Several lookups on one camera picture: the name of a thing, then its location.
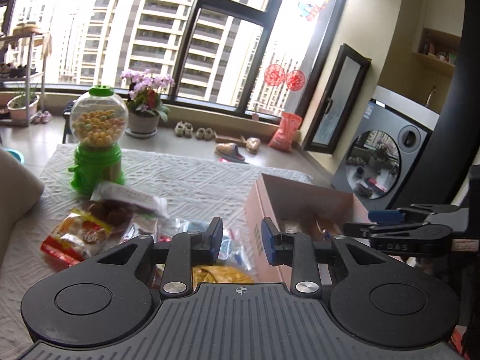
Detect grey washing machine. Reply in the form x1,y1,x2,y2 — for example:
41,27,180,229
331,86,439,211

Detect left red window decoration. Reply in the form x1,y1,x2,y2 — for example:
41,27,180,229
264,64,287,86

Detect beige covered chair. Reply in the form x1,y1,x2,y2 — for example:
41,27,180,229
0,149,44,261

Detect orange bag by window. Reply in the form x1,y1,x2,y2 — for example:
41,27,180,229
268,112,303,152

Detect yellow snack bag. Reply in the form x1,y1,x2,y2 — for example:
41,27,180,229
192,265,254,286

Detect black framed window door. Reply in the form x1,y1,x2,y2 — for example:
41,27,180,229
303,43,371,155

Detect green gumball machine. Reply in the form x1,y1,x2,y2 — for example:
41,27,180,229
68,85,128,195

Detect blue white snack packet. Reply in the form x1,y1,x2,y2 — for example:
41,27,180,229
157,218,252,272

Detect white textured tablecloth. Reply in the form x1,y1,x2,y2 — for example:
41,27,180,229
1,145,312,359

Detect grey snack bar packet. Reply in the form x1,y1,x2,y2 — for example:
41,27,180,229
90,181,168,218

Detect red yellow candy bag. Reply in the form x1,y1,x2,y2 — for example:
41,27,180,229
40,209,113,267

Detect metal shelf rack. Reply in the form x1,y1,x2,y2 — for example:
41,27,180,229
1,21,51,127

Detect pink orchid flower pot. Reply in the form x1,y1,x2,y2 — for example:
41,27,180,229
120,69,175,138

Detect pink cardboard box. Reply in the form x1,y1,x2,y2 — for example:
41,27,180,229
245,173,368,284

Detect right red window decoration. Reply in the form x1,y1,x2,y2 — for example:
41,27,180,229
286,70,306,92

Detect red window decoration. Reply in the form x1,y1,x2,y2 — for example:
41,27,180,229
264,64,287,86
286,70,306,92

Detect brown slipper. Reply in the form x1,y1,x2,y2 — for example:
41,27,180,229
215,143,246,164

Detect clear bag brown snacks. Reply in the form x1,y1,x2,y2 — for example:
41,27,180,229
80,201,159,234

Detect black stool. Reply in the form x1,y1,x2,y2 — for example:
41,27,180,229
62,100,76,144

